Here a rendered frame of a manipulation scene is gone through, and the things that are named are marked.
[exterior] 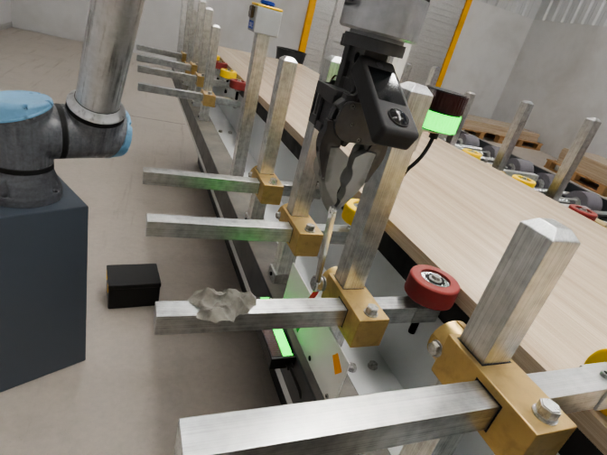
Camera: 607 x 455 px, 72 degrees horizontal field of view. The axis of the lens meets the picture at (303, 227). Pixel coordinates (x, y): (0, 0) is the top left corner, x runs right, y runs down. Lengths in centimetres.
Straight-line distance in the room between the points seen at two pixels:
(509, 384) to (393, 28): 36
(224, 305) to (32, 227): 86
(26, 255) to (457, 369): 116
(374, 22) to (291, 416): 38
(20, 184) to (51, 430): 71
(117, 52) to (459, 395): 104
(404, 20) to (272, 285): 60
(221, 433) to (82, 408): 128
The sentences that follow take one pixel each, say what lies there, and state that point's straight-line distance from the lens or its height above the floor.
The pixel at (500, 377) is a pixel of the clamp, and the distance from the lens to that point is 44.
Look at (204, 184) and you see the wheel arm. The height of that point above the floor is 82.
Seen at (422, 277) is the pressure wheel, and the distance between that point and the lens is 68.
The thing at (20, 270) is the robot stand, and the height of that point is 43.
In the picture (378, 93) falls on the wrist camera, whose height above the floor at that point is 116.
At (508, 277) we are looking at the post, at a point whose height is 106.
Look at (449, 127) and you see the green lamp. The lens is 58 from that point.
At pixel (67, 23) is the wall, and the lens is 865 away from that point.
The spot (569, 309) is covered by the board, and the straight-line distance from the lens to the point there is 83.
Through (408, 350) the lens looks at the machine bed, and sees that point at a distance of 89.
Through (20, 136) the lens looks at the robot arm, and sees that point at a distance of 128.
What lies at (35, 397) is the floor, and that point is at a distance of 163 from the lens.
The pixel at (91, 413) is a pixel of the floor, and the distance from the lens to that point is 156.
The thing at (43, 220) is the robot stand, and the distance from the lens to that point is 133.
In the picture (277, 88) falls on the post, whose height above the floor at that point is 106.
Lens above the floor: 121
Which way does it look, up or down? 25 degrees down
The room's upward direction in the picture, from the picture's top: 15 degrees clockwise
